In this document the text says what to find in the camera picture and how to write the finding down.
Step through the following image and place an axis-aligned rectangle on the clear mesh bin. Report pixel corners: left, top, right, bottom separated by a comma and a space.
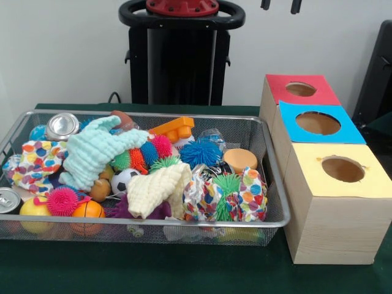
0, 109, 292, 247

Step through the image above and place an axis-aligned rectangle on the wooden box with three holes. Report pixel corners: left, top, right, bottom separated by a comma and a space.
259, 74, 392, 265

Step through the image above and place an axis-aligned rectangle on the black upright panel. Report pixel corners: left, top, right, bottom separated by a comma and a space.
352, 20, 392, 132

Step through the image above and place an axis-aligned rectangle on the orange plastic toy brick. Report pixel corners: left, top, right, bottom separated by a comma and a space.
149, 116, 195, 144

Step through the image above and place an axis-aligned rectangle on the blue spiky ball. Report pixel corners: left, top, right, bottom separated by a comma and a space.
179, 139, 223, 170

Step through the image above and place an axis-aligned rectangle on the green spiky ball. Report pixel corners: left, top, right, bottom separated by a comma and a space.
213, 173, 243, 222

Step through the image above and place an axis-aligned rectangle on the cream yellow cloth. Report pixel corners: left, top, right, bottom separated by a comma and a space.
127, 162, 192, 219

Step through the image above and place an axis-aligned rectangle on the small soccer ball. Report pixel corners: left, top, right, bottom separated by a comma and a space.
111, 168, 141, 197

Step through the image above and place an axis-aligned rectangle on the mint green cloth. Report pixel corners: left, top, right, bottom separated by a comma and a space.
59, 115, 149, 192

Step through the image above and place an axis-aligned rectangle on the silver drink can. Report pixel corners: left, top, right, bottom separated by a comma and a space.
45, 113, 80, 142

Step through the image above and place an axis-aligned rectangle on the small orange basketball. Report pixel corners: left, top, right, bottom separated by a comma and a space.
70, 200, 106, 237

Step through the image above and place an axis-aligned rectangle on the polka-dot cloth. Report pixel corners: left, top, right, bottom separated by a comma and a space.
3, 140, 67, 195

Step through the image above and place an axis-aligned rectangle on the pink spiky ball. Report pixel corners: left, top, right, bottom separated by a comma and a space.
46, 187, 79, 217

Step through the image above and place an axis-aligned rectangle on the dark green tablecloth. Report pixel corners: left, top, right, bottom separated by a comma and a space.
0, 103, 392, 294

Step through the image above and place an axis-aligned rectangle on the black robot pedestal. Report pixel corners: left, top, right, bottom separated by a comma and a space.
119, 0, 246, 105

